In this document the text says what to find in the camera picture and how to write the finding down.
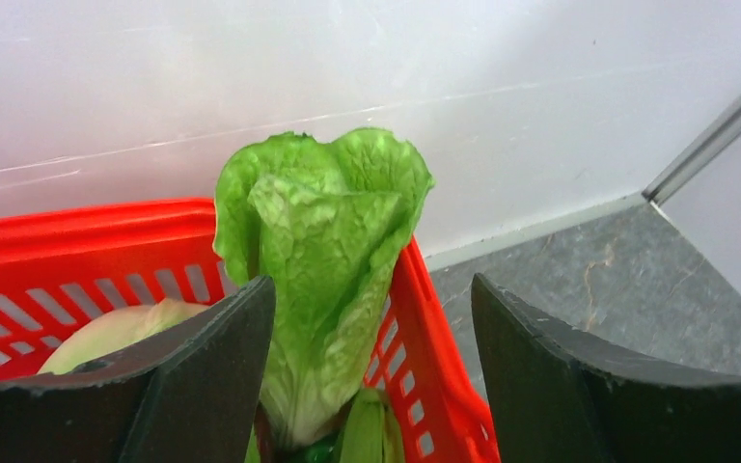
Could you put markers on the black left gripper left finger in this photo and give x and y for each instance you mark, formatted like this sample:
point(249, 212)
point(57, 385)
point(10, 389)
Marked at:
point(187, 394)

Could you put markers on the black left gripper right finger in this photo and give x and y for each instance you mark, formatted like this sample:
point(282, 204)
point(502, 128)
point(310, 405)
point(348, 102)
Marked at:
point(560, 394)

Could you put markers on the white radish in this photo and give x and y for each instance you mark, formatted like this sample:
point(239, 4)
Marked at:
point(117, 330)

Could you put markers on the green romaine lettuce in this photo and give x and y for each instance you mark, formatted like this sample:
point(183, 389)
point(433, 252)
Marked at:
point(326, 222)

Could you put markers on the red plastic basket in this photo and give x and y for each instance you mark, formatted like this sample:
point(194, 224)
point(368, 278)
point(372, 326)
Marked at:
point(60, 270)

